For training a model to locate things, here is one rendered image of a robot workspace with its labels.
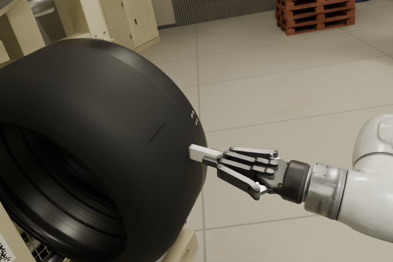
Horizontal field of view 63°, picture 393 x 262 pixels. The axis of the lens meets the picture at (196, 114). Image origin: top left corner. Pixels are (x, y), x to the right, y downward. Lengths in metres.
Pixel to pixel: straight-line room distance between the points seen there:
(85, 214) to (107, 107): 0.56
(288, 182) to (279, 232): 1.57
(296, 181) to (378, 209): 0.13
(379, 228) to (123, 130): 0.44
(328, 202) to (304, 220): 1.64
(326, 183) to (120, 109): 0.38
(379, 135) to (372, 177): 0.11
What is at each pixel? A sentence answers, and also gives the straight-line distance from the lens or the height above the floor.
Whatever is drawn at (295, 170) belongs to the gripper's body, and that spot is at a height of 1.25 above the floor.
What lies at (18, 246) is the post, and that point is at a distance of 0.70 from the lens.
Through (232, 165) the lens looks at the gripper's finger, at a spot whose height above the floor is 1.24.
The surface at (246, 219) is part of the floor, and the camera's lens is 2.23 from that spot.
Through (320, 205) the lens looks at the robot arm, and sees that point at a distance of 0.59.
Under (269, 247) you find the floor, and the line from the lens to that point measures 2.08.
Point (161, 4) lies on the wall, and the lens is 7.76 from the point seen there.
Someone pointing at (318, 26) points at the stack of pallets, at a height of 0.08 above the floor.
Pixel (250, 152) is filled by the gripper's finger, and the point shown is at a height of 1.23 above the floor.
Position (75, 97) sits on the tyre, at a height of 1.42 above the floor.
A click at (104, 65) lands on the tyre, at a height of 1.43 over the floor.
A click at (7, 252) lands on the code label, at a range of 0.70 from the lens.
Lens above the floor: 1.62
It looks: 28 degrees down
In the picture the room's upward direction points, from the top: 11 degrees counter-clockwise
